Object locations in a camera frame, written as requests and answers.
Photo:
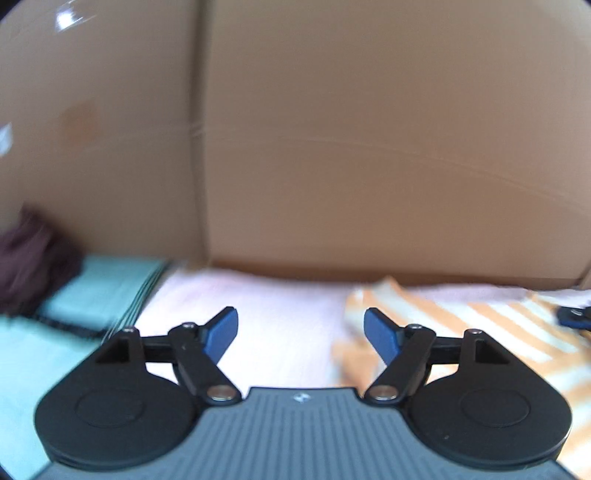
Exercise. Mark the cardboard box small label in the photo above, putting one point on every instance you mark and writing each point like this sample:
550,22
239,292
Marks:
101,138

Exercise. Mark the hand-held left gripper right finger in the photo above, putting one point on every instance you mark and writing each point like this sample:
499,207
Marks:
381,337

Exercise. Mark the teal sheet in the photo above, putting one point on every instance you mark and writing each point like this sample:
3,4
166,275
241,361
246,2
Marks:
55,332

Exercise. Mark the small white shipping label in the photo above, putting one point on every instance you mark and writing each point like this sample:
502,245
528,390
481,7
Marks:
4,141

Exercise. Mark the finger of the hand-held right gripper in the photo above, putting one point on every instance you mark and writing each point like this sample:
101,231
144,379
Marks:
575,317

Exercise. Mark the pink fleece blanket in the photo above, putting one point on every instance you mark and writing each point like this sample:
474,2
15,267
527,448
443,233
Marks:
286,314

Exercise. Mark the orange striped garment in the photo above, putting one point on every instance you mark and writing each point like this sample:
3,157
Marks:
508,323

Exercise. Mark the large cardboard box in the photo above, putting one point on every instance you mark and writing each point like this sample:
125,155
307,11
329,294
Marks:
392,138

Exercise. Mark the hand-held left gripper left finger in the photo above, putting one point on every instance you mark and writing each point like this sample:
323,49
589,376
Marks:
224,334

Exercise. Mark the dark brown garment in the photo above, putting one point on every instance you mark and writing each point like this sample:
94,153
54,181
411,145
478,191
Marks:
32,263

